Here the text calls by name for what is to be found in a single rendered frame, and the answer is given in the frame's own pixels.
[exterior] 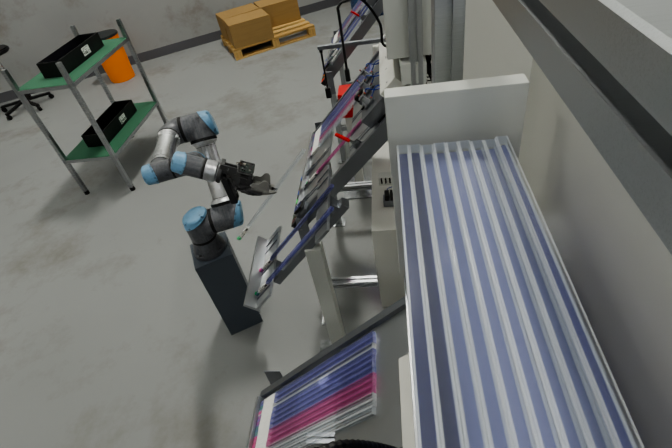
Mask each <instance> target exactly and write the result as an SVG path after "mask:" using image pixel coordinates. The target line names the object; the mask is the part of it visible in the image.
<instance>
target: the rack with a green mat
mask: <svg viewBox="0 0 672 448"><path fill-rule="evenodd" d="M116 22H117V24H118V26H119V29H120V31H121V33H122V35H123V37H121V38H114V39H107V40H102V42H103V44H104V46H103V47H102V48H101V49H99V50H98V51H97V52H96V53H94V54H93V55H92V56H91V57H89V58H88V59H87V60H86V61H84V62H83V63H82V64H81V65H79V66H78V67H77V68H76V69H74V70H73V71H72V72H70V73H69V74H68V72H67V70H66V69H65V67H64V65H63V64H62V62H57V63H55V64H56V66H57V68H58V69H59V71H60V73H61V74H62V77H54V78H46V79H45V78H44V76H43V75H42V73H41V72H40V73H39V74H38V75H36V76H35V77H33V78H32V79H31V80H29V81H28V82H26V83H25V84H24V85H22V86H21V87H20V88H19V87H18V85H17V84H16V82H15V81H14V79H13V78H12V76H11V75H10V73H9V72H8V70H7V69H3V70H1V71H0V72H1V73H2V75H3V76H4V78H5V79H6V80H7V82H8V83H9V85H10V86H11V88H12V89H13V91H14V92H15V94H16V95H17V96H18V98H19V99H20V101H21V102H22V104H23V105H24V107H25V108H26V109H27V111H28V112H29V114H30V115H31V117H32V118H33V120H34V121H35V122H36V124H37V125H38V127H39V128H40V130H41V131H42V133H43V134H44V136H45V137H46V138H47V140H48V141H49V143H50V144H51V146H52V147H53V149H54V150H55V152H56V153H57V154H58V156H59V157H60V159H61V160H62V162H63V163H64V165H65V166H66V167H67V169H68V170H69V172H70V173H71V175H72V176H73V178H74V179H75V181H76V182H77V183H78V185H79V186H80V188H81V189H82V191H83V192H84V194H85V195H88V194H89V193H90V192H89V190H88V189H87V187H86V186H85V184H84V183H83V181H82V180H81V178H80V177H79V175H78V174H77V172H76V171H75V169H74V168H73V166H72V165H71V164H70V163H78V162H88V161H99V160H110V159H112V160H113V162H114V163H115V165H116V167H117V168H118V170H119V172H120V173H121V175H122V177H123V178H124V180H125V182H126V184H127V185H128V187H129V189H130V190H131V191H134V190H135V189H136V188H135V187H134V185H133V183H132V182H131V180H130V178H129V177H128V175H127V173H126V171H125V170H124V168H123V166H122V165H121V163H120V161H119V159H118V158H117V156H118V155H119V154H120V152H121V151H122V150H123V149H124V147H125V146H126V145H127V144H128V142H129V141H130V140H131V139H132V138H133V137H134V135H135V133H136V132H137V131H138V130H139V128H140V127H141V126H142V125H143V123H144V122H145V121H146V120H147V118H148V117H149V116H150V114H151V113H152V112H153V111H154V109H155V108H156V107H157V109H158V111H159V114H160V116H161V118H162V120H163V122H164V124H165V123H166V122H168V121H167V119H166V116H165V114H164V112H163V110H162V108H161V106H160V103H159V101H158V99H157V97H156V95H155V93H154V90H153V88H152V86H151V84H150V82H149V80H148V77H147V75H146V73H145V71H144V69H143V67H142V64H141V62H140V60H139V58H138V56H137V54H136V51H135V49H134V47H133V45H132V43H131V41H130V38H129V36H128V34H127V32H126V30H125V28H124V26H123V23H122V21H121V19H120V18H118V19H116ZM70 28H71V30H72V32H73V34H74V36H75V37H76V36H77V35H79V33H78V31H77V29H76V27H75V25H71V26H70ZM126 43H127V46H128V48H129V50H130V52H131V54H132V56H133V58H134V60H135V63H136V65H137V67H138V69H139V71H140V73H141V75H142V77H143V80H144V82H145V84H146V86H147V88H148V90H149V92H150V94H151V97H152V99H153V101H150V102H141V103H134V105H135V107H136V109H137V111H136V112H135V114H134V115H133V116H132V117H131V118H130V119H129V121H128V122H127V123H126V124H125V125H124V126H123V128H122V129H121V130H120V131H119V132H118V134H117V135H116V136H115V137H114V138H113V139H112V141H111V142H110V143H109V142H108V141H107V139H106V137H105V135H104V134H103V132H102V130H101V129H100V127H99V125H98V123H97V122H96V120H95V118H94V117H93V115H92V113H91V111H90V110H89V108H88V106H87V105H86V103H85V101H84V100H83V98H82V96H81V94H80V93H79V91H78V89H77V88H76V86H77V85H78V84H79V83H80V82H81V81H82V80H84V79H85V78H86V77H87V76H88V75H89V74H91V73H92V72H93V71H94V73H95V74H96V76H97V78H98V80H99V82H100V84H101V86H102V87H103V89H104V91H105V93H106V95H107V97H108V98H109V100H110V102H111V104H112V103H113V102H114V101H115V100H114V98H113V96H112V95H111V93H110V91H109V89H108V87H107V85H106V83H105V81H104V80H103V78H102V76H101V74H100V72H99V70H98V67H99V66H100V65H101V64H102V63H103V62H105V61H106V60H107V59H108V58H109V57H111V56H112V55H113V54H114V53H115V52H116V51H118V50H119V49H120V48H121V47H122V46H123V45H125V44H126ZM62 89H70V90H71V91H72V93H73V95H74V96H75V98H76V100H77V101H78V103H79V105H80V106H81V108H82V110H83V111H84V113H85V115H86V116H87V118H88V120H89V121H90V123H91V125H92V126H93V128H94V130H95V131H96V133H97V135H98V137H99V138H100V140H101V142H102V143H103V145H104V146H98V147H88V146H87V145H86V143H85V142H84V140H83V139H82V140H81V142H80V143H79V144H78V145H77V146H76V147H75V148H74V149H73V150H72V151H71V152H70V153H69V154H68V155H67V156H65V155H64V153H63V152H62V150H61V149H60V147H59V146H58V144H57V143H56V141H55V140H54V138H53V137H52V135H51V134H50V132H49V131H48V130H47V128H46V127H45V125H44V124H43V122H42V121H41V119H40V118H39V116H38V115H37V113H36V112H35V110H34V109H33V107H32V106H31V104H30V103H29V101H28V100H27V99H26V97H25V96H24V94H29V93H38V92H46V91H54V90H62Z"/></svg>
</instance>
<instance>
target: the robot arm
mask: <svg viewBox="0 0 672 448"><path fill-rule="evenodd" d="M218 134H219V130H218V128H217V125H216V123H215V121H214V119H213V117H212V115H211V114H210V112H209V111H207V110H204V111H197V112H195V113H191V114H187V115H184V116H180V117H176V118H173V119H171V120H169V121H168V122H166V123H165V124H164V125H163V126H162V127H161V128H160V129H159V131H158V133H157V135H156V142H157V144H156V148H155V151H154V154H153V157H152V161H151V164H147V165H144V166H142V167H141V174H142V177H143V179H144V181H145V183H146V184H148V185H153V184H159V183H161V182H164V181H168V180H172V179H175V178H179V177H183V176H190V177H194V178H198V179H202V180H206V181H207V184H208V187H209V190H210V193H211V196H212V199H213V200H212V202H211V207H212V208H209V209H206V208H205V207H203V206H202V207H201V206H197V207H194V208H192V209H190V210H189V211H188V212H187V213H186V214H185V215H184V217H183V219H182V223H183V225H184V229H185V230H186V231H187V233H188V235H189V237H190V239H191V241H192V243H193V252H194V255H195V257H196V258H197V259H198V260H200V261H210V260H213V259H215V258H217V257H219V256H220V255H221V254H222V253H223V252H224V250H225V248H226V243H225V240H224V239H223V237H221V236H220V235H219V234H218V232H221V231H225V230H228V229H232V228H235V227H238V226H241V225H242V224H243V222H244V216H243V209H242V204H241V201H240V200H238V199H239V193H238V191H240V192H241V193H245V194H247V195H251V196H262V195H270V194H275V193H277V191H275V190H273V189H274V187H275V185H273V184H271V181H270V174H268V173H265V174H263V175H262V176H254V175H253V173H254V170H255V164H254V163H250V162H246V161H243V160H240V162H237V163H238V165H235V164H231V163H227V162H226V159H223V158H222V162H221V160H220V157H219V154H218V151H217V147H216V144H215V143H216V141H217V136H216V135H218ZM187 142H190V143H191V146H193V147H195V148H196V149H197V151H192V152H190V153H186V152H180V151H176V148H177V147H178V146H179V145H180V144H183V143H187ZM175 151H176V152H175ZM248 163H249V164H248ZM252 183H253V184H252ZM251 184H252V185H251ZM250 185H251V186H250ZM269 189H270V190H269ZM237 190H238V191H237Z"/></svg>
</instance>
